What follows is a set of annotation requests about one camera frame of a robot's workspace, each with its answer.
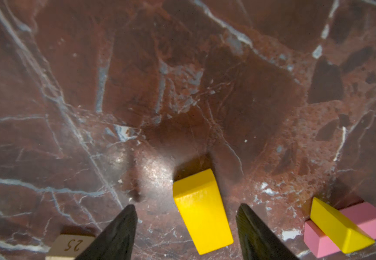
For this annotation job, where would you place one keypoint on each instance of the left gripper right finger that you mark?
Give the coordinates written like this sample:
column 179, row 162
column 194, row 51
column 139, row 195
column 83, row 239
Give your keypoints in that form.
column 257, row 241

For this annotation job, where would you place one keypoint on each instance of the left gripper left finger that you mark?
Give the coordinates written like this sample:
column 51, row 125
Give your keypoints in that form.
column 117, row 239

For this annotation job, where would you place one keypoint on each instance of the natural wood block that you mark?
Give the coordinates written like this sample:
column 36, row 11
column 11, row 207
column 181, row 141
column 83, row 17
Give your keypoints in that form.
column 68, row 247

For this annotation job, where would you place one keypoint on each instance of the yellow rectangular block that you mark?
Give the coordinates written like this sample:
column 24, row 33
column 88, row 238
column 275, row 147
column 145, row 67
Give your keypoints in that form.
column 200, row 205

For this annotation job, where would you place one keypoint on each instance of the yellow triangular block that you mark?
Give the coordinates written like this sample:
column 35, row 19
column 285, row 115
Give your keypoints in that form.
column 344, row 233

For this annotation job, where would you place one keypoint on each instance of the pink rectangular block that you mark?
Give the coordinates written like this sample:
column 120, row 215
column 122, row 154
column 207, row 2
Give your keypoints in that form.
column 362, row 214

